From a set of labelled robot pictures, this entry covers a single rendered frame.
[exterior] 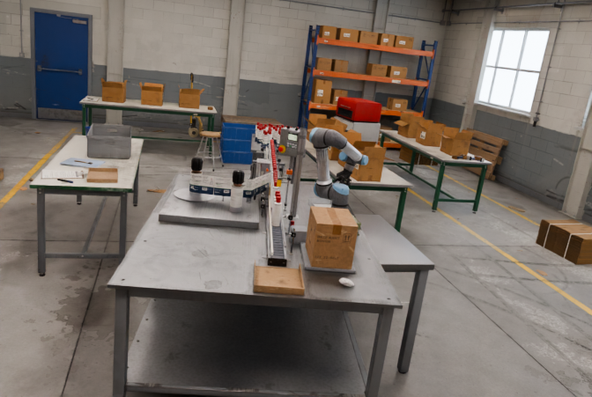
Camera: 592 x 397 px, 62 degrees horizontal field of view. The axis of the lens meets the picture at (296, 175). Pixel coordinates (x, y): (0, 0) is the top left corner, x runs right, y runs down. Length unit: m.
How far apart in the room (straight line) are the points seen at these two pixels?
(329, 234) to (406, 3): 9.67
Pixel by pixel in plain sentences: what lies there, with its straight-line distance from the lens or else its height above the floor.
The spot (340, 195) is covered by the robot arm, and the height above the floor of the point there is 1.08.
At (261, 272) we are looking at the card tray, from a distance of 2.79.
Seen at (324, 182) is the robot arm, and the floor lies 1.14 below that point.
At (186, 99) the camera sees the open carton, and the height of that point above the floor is 0.92.
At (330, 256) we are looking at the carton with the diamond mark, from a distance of 2.87.
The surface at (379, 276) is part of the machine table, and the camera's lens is 2.96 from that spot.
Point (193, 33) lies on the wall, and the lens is 10.89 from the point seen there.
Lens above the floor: 2.07
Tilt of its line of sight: 15 degrees down
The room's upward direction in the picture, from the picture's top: 7 degrees clockwise
